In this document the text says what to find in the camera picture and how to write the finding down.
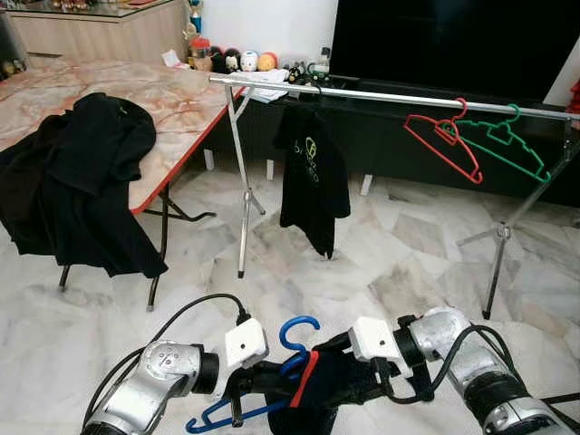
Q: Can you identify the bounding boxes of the blue plastic hanger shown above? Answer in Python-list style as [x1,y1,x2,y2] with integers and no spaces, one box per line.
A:
[186,314,323,434]

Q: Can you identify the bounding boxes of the black shirt with red stripe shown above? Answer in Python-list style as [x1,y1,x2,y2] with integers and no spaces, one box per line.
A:
[290,331,400,435]

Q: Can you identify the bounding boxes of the red plastic hanger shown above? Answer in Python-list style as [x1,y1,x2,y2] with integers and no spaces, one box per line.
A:
[404,98,484,185]

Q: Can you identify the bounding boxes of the black folding table legs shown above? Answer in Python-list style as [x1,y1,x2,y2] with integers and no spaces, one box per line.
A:
[59,186,218,312]

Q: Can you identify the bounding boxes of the black tripod leg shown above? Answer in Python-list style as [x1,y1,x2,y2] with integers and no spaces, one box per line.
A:
[542,391,580,405]

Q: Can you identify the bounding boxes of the black shirt with small logo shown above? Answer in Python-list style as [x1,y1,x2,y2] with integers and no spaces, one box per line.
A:
[274,100,353,259]

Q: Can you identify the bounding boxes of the black shirt with white print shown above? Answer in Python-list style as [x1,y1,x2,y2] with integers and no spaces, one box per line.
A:
[0,113,169,279]

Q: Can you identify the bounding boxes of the black television console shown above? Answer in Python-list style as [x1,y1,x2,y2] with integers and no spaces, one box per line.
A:
[186,68,580,208]

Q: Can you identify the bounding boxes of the silver metal clothes rack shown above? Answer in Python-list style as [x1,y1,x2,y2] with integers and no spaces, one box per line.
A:
[208,72,580,320]

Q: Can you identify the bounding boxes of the stack of white papers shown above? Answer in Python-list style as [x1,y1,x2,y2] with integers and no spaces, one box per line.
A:
[227,71,291,102]

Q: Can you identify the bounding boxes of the white green bottle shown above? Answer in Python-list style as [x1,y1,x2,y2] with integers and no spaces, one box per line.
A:
[308,45,333,82]

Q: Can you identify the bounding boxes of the red lid glass jar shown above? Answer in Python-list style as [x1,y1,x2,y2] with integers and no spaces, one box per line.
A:
[188,36,213,73]

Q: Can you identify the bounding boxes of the pink tissue box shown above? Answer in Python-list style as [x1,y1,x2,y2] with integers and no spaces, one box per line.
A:
[161,50,189,70]

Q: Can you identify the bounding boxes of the black flat television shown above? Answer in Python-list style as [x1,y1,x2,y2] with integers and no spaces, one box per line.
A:
[328,0,580,105]

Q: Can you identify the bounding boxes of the gold blue trophy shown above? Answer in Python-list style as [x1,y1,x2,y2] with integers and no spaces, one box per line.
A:
[186,0,205,37]

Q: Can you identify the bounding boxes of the light wooden sideboard cabinet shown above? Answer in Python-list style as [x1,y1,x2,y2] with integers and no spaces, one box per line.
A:
[9,0,189,64]

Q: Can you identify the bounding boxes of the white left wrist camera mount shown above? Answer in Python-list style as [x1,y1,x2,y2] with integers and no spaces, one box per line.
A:
[222,317,270,371]

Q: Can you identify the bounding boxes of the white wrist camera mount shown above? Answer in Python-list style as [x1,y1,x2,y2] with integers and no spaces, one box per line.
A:
[222,317,270,371]
[349,315,404,365]

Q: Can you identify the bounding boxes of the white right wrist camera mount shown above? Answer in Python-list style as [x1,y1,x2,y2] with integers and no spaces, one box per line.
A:
[349,315,404,365]

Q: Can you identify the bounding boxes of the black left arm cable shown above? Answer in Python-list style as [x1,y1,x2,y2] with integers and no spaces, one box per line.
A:
[80,293,253,435]

